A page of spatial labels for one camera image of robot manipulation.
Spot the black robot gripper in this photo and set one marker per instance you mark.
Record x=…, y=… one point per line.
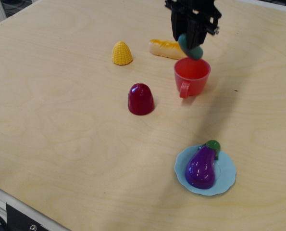
x=196, y=30

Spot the green toy cucumber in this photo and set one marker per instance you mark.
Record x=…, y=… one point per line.
x=195, y=53

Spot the red plastic cup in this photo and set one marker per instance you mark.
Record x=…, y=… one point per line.
x=191, y=76

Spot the toy bread loaf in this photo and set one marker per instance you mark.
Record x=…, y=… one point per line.
x=166, y=48

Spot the yellow toy corn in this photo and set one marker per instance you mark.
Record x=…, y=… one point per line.
x=121, y=54

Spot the dark red toy dome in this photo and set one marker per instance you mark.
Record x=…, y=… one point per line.
x=140, y=99

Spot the purple toy eggplant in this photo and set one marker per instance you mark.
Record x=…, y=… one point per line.
x=199, y=171

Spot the light blue plate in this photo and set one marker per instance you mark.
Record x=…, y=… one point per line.
x=225, y=172

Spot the aluminium table frame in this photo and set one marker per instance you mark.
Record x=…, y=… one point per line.
x=7, y=198

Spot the black corner bracket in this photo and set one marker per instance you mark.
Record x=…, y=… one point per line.
x=24, y=219

